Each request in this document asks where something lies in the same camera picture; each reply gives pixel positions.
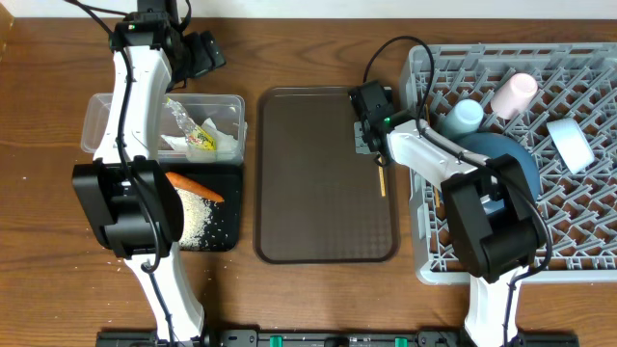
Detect wooden chopstick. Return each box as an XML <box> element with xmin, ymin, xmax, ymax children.
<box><xmin>377</xmin><ymin>155</ymin><xmax>387</xmax><ymax>198</ymax></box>
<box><xmin>424</xmin><ymin>103</ymin><xmax>442</xmax><ymax>209</ymax></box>

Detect snack wrapper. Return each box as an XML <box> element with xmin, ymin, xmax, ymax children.
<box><xmin>165</xmin><ymin>98</ymin><xmax>217</xmax><ymax>151</ymax></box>

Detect light blue cup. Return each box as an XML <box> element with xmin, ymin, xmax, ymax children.
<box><xmin>438</xmin><ymin>99</ymin><xmax>484</xmax><ymax>141</ymax></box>

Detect dark blue plate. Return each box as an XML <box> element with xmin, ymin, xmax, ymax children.
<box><xmin>455</xmin><ymin>132</ymin><xmax>541</xmax><ymax>199</ymax></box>

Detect orange carrot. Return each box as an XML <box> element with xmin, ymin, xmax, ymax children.
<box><xmin>165</xmin><ymin>172</ymin><xmax>225</xmax><ymax>203</ymax></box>

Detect pink cup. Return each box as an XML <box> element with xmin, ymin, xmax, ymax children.
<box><xmin>490</xmin><ymin>73</ymin><xmax>538</xmax><ymax>120</ymax></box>

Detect white rice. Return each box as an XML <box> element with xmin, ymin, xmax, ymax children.
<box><xmin>176</xmin><ymin>188</ymin><xmax>228</xmax><ymax>252</ymax></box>

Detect light blue bowl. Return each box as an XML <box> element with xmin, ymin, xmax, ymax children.
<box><xmin>547</xmin><ymin>118</ymin><xmax>595</xmax><ymax>174</ymax></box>

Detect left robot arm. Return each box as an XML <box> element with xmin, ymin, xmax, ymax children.
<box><xmin>72</xmin><ymin>0</ymin><xmax>225</xmax><ymax>346</ymax></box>

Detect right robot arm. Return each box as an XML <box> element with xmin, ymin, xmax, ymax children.
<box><xmin>348</xmin><ymin>81</ymin><xmax>552</xmax><ymax>346</ymax></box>

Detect grey dishwasher rack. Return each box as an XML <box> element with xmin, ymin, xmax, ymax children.
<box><xmin>399</xmin><ymin>42</ymin><xmax>616</xmax><ymax>283</ymax></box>

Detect clear plastic bin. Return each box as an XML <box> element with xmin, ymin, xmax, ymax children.
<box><xmin>81</xmin><ymin>93</ymin><xmax>248</xmax><ymax>165</ymax></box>

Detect brown serving tray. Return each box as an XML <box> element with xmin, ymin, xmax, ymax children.
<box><xmin>254</xmin><ymin>87</ymin><xmax>399</xmax><ymax>265</ymax></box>

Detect black plastic tray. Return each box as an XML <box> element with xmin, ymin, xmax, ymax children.
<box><xmin>163</xmin><ymin>163</ymin><xmax>243</xmax><ymax>252</ymax></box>

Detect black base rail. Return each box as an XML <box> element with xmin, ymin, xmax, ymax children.
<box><xmin>95</xmin><ymin>330</ymin><xmax>580</xmax><ymax>347</ymax></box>

